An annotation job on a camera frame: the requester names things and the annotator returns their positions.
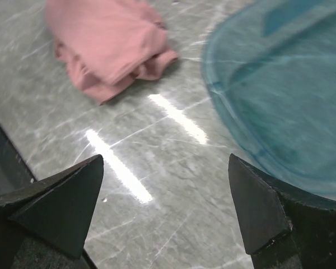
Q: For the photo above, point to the pink printed t shirt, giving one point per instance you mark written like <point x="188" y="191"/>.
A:
<point x="107" y="45"/>

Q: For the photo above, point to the teal plastic basin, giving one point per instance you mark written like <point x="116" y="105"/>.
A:
<point x="270" y="71"/>

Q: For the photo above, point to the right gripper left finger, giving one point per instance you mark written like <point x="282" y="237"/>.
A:
<point x="45" y="224"/>

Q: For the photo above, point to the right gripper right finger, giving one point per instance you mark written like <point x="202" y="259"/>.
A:
<point x="281" y="225"/>

